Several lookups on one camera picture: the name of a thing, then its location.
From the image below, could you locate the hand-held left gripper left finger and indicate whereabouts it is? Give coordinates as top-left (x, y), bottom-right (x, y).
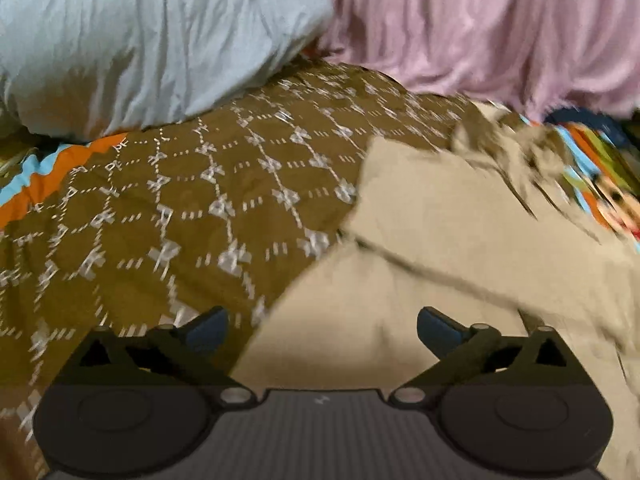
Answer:
top-left (59, 306), bottom-right (258, 408)

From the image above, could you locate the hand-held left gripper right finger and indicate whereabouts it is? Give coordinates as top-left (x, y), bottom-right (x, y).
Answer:
top-left (387, 306), bottom-right (587, 408)

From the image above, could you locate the beige garment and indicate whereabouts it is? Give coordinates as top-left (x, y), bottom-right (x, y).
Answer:
top-left (230, 101), bottom-right (640, 480)

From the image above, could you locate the brown printed bedsheet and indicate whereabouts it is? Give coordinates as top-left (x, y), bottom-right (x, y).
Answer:
top-left (0, 55), bottom-right (640, 480)

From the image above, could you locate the grey pillow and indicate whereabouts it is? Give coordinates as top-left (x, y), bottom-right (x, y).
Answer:
top-left (0, 0), bottom-right (335, 141)

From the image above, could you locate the pink blanket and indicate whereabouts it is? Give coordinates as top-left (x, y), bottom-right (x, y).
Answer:
top-left (300, 0), bottom-right (640, 123)

